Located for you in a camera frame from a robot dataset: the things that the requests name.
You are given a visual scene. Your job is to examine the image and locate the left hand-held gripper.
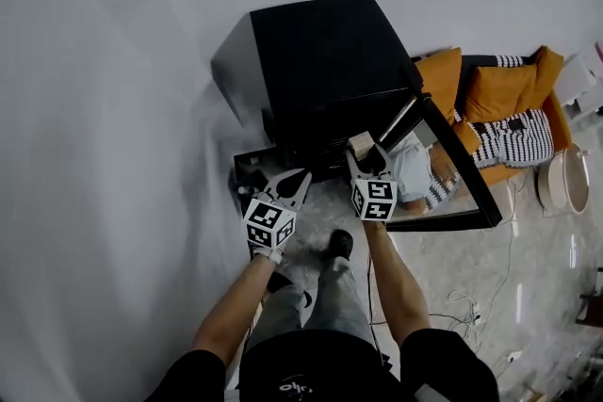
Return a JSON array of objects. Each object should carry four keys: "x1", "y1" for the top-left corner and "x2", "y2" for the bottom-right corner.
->
[{"x1": 241, "y1": 169, "x2": 314, "y2": 251}]

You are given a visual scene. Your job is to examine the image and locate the person's left forearm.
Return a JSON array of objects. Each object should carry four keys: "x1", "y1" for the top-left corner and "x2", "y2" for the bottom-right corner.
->
[{"x1": 191, "y1": 249, "x2": 284, "y2": 366}]

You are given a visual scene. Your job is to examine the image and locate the orange sofa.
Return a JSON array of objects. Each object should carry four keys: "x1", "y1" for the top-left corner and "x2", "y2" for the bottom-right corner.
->
[{"x1": 412, "y1": 44, "x2": 575, "y2": 187}]

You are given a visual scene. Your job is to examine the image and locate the dark wooden furniture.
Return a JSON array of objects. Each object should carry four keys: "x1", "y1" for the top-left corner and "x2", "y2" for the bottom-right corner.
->
[{"x1": 575, "y1": 266, "x2": 603, "y2": 327}]

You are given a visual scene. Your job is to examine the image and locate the black glass fridge door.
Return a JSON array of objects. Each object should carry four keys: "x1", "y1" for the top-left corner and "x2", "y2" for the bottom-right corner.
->
[{"x1": 376, "y1": 64, "x2": 504, "y2": 234}]

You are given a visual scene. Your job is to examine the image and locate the round white side table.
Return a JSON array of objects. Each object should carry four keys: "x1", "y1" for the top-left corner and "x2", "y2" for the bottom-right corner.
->
[{"x1": 535, "y1": 142, "x2": 592, "y2": 217}]

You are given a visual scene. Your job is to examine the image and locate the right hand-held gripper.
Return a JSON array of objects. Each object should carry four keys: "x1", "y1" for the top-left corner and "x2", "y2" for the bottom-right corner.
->
[{"x1": 345, "y1": 132, "x2": 398, "y2": 223}]

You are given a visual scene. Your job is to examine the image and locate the person's grey trousers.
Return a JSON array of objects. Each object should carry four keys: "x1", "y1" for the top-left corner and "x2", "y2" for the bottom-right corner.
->
[{"x1": 244, "y1": 257, "x2": 378, "y2": 347}]

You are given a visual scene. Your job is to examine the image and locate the black white striped blanket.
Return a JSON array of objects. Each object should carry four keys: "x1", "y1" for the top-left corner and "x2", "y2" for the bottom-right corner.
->
[{"x1": 452, "y1": 106, "x2": 556, "y2": 169}]

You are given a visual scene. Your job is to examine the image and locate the large orange cushion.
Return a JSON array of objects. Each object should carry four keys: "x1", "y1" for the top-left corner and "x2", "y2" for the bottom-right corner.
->
[
  {"x1": 413, "y1": 46, "x2": 464, "y2": 124},
  {"x1": 463, "y1": 62, "x2": 539, "y2": 124}
]

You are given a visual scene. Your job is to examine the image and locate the white cabinet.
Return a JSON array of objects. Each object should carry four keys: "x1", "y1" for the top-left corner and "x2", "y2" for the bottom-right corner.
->
[{"x1": 554, "y1": 40, "x2": 603, "y2": 120}]

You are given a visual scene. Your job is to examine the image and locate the person's black shoe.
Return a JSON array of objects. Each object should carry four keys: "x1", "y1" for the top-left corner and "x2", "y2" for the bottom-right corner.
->
[
  {"x1": 265, "y1": 270, "x2": 315, "y2": 310},
  {"x1": 324, "y1": 228, "x2": 355, "y2": 261}
]

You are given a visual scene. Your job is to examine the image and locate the white wrist strap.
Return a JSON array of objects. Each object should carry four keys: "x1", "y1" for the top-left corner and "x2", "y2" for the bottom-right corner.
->
[{"x1": 253, "y1": 246, "x2": 285, "y2": 265}]

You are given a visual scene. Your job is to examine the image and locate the person's right forearm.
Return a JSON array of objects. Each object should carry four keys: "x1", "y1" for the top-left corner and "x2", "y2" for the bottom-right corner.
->
[{"x1": 361, "y1": 219, "x2": 432, "y2": 350}]

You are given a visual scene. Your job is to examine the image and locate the small orange cushion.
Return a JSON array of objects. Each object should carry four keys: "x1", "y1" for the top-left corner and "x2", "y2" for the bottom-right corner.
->
[{"x1": 530, "y1": 44, "x2": 565, "y2": 110}]

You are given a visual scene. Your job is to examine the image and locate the person's black shirt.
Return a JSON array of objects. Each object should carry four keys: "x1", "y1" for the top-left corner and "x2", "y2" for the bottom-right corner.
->
[{"x1": 144, "y1": 328, "x2": 501, "y2": 402}]

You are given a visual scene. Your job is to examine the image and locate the black fridge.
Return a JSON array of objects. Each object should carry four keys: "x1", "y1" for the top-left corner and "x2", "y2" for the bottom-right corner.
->
[{"x1": 210, "y1": 0, "x2": 428, "y2": 185}]

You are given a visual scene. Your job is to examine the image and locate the long white cable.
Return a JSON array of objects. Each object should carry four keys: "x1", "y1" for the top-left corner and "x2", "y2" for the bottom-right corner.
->
[{"x1": 429, "y1": 177, "x2": 519, "y2": 353}]

